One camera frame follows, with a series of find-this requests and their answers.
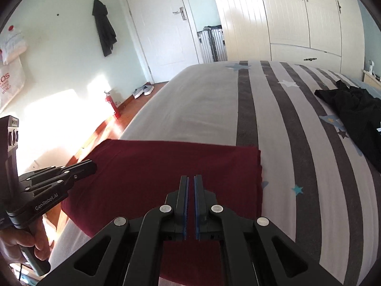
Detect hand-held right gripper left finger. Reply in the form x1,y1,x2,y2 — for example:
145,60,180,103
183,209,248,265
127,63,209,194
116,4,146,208
36,175,189,286

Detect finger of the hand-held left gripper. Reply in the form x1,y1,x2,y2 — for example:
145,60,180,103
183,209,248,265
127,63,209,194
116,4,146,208
18,159,98,193

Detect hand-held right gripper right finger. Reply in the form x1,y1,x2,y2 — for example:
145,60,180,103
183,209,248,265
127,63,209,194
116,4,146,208
193,174,343,286

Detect maroon t-shirt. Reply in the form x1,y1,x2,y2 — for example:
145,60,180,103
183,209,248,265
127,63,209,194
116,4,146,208
61,139,263,286

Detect person's left hand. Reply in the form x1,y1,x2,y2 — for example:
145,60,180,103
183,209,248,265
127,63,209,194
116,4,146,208
0,219,51,264

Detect red fire extinguisher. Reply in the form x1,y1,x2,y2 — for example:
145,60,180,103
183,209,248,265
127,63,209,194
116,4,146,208
104,90,122,120

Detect striped star-print bed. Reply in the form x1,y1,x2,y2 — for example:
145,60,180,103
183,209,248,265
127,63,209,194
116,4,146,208
48,60,381,286

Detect white tote bag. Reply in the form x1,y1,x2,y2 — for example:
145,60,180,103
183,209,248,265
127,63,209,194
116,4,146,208
0,56,26,112

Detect black hanging garment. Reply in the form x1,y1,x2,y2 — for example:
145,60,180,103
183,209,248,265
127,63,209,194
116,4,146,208
92,0,117,58

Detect white door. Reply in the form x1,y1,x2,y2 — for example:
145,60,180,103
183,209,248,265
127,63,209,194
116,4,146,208
119,0,201,84

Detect silver upright suitcase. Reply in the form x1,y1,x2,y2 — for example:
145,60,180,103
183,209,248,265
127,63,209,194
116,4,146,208
197,27,228,64

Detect black printed t-shirt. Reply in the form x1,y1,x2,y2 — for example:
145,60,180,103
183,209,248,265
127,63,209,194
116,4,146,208
315,79,381,173

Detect cream wardrobe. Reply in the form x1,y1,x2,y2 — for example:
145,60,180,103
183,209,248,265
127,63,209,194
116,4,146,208
208,0,366,72

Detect cream nightstand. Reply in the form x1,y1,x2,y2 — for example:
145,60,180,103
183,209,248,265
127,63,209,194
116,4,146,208
362,68,381,90

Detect metal door handle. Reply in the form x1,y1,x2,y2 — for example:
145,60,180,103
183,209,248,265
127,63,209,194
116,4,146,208
172,6,188,21

